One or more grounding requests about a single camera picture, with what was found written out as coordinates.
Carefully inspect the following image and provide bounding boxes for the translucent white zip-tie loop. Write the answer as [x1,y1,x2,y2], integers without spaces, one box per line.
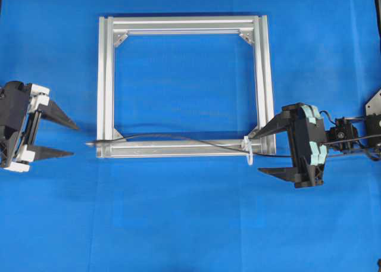
[241,136,254,166]

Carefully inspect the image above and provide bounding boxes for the silver aluminium extrusion frame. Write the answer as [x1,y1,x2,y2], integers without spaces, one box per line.
[95,15,276,161]

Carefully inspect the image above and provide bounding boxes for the black USB cable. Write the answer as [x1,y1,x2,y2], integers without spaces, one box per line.
[85,133,293,158]

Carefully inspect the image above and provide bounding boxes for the black gripper white carriages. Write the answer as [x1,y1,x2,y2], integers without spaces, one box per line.
[1,81,79,173]

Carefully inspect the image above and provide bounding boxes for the black gripper teal pads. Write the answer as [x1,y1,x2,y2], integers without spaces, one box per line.
[250,103,327,189]

